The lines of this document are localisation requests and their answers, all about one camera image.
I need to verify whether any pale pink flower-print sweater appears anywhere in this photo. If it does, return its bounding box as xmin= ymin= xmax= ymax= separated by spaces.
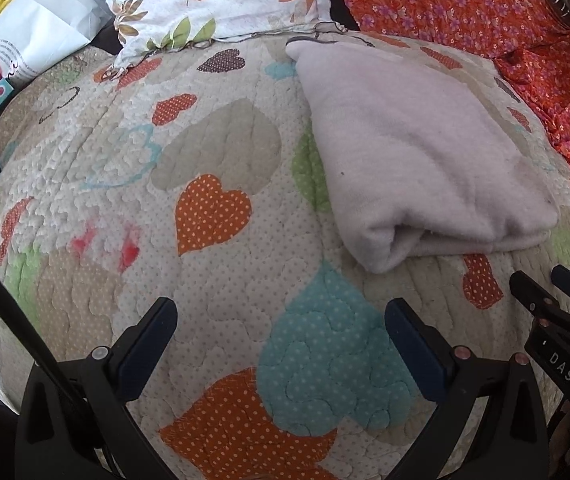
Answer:
xmin=285 ymin=35 xmax=562 ymax=275

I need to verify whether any heart-pattern quilt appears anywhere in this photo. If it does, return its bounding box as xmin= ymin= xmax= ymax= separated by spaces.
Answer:
xmin=0 ymin=30 xmax=570 ymax=480

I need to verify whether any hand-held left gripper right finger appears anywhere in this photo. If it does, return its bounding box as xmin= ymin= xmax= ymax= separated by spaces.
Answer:
xmin=384 ymin=297 xmax=550 ymax=480

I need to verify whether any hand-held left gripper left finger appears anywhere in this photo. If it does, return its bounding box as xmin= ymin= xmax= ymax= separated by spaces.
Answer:
xmin=15 ymin=296 xmax=180 ymax=480

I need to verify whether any orange purple-flower cloth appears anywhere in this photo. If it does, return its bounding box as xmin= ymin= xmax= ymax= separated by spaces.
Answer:
xmin=322 ymin=0 xmax=570 ymax=193

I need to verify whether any white paper bag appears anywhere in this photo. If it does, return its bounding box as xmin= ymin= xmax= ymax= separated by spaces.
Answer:
xmin=0 ymin=0 xmax=116 ymax=93

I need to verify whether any black cable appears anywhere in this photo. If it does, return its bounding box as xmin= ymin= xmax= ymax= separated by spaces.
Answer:
xmin=0 ymin=247 xmax=178 ymax=480

